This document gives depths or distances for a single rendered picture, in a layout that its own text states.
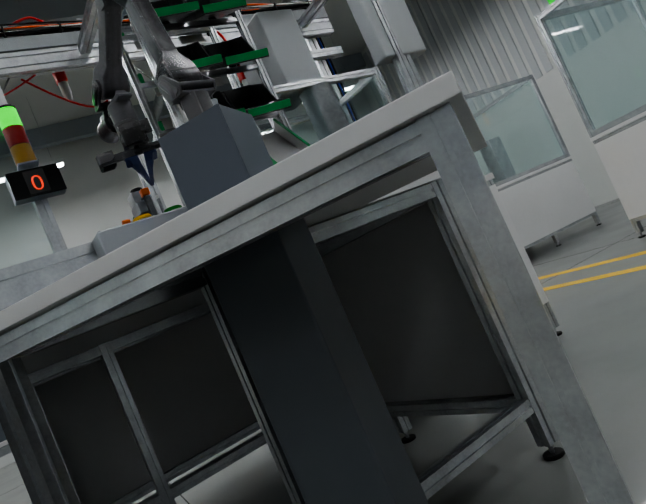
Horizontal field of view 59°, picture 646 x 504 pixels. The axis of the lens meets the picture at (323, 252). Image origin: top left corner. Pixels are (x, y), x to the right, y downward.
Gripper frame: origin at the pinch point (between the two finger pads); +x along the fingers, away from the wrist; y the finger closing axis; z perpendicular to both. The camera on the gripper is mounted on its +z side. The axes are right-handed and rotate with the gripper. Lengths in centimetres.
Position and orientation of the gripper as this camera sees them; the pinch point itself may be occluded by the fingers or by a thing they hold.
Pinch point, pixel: (146, 171)
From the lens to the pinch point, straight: 138.7
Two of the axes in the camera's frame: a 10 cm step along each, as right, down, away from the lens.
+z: 2.4, -1.6, -9.6
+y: 8.8, -3.7, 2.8
